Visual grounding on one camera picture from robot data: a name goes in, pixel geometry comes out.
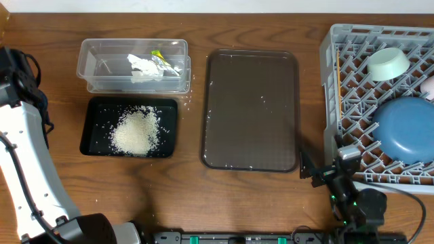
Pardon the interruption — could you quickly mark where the dark blue plate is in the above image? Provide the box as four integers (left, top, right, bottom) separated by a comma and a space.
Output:
372, 97, 433, 165

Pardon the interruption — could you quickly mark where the brown serving tray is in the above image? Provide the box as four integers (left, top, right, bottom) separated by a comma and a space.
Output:
200, 49, 300, 173

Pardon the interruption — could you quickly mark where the wooden chopstick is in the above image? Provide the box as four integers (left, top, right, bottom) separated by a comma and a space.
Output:
336, 49, 342, 119

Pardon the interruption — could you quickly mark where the mint green bowl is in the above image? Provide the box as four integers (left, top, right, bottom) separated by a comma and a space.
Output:
367, 47, 410, 81

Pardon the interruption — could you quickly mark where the pink cup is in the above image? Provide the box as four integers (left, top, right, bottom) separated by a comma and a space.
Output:
420, 77, 434, 101

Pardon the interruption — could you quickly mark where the white rice pile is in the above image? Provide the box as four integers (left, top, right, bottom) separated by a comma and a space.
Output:
109, 106, 159, 157

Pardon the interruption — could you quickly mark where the yellow green snack wrapper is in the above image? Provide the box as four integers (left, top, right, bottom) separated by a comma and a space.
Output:
151, 50, 180, 76

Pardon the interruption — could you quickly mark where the white tissue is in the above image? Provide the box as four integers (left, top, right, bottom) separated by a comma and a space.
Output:
127, 54, 164, 83

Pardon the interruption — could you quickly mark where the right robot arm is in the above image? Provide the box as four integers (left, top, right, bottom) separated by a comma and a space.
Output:
300, 146, 387, 243

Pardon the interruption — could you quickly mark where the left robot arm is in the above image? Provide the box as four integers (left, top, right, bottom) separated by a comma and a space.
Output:
1, 47, 146, 243

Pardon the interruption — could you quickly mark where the grey dishwasher rack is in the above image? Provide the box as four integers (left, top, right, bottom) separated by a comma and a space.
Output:
319, 24, 433, 195

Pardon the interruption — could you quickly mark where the black tray bin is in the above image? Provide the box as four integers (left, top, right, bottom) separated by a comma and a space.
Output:
80, 97, 178, 158

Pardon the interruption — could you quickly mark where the clear plastic bin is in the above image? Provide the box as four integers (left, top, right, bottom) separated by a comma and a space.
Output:
77, 38, 191, 94

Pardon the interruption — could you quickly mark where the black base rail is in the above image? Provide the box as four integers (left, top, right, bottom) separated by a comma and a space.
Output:
153, 232, 408, 244

